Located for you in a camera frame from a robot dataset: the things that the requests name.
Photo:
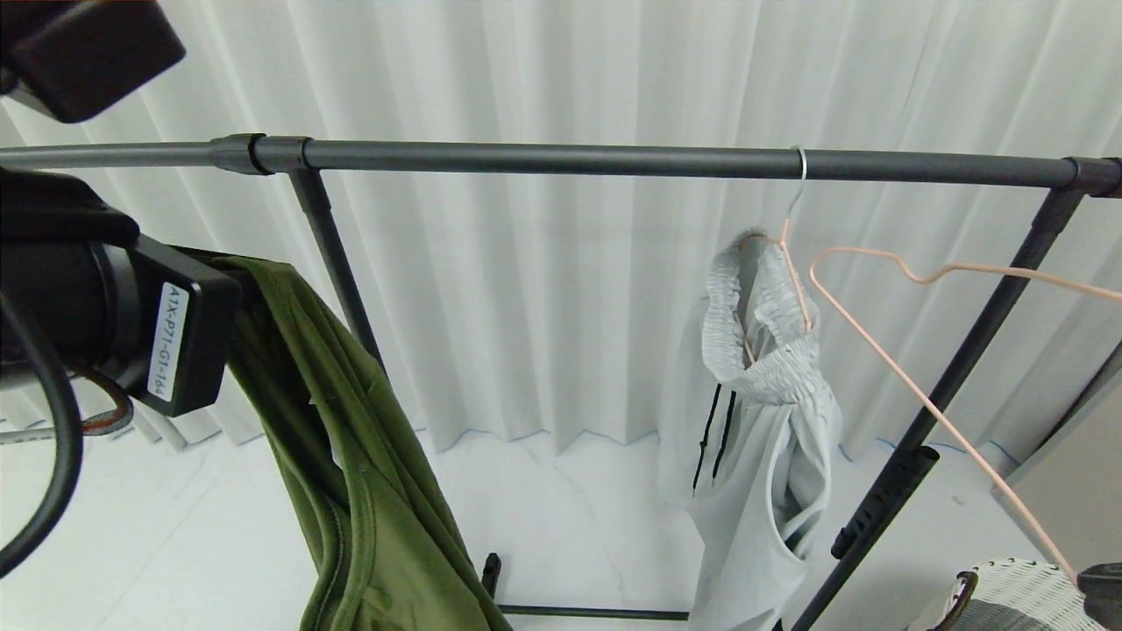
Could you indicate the pink clothes hanger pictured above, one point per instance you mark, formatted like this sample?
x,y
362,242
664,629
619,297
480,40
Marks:
x,y
999,484
801,166

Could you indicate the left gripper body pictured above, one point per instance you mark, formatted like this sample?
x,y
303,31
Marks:
x,y
175,333

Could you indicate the pale grey shorts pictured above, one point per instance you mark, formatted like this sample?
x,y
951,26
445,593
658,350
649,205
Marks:
x,y
763,491

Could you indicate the green garment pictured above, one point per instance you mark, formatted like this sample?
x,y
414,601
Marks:
x,y
377,491

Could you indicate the black clothes rack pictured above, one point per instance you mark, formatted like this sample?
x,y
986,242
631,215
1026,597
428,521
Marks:
x,y
570,159

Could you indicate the white laundry basket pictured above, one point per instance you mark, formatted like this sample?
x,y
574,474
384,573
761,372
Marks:
x,y
1017,596

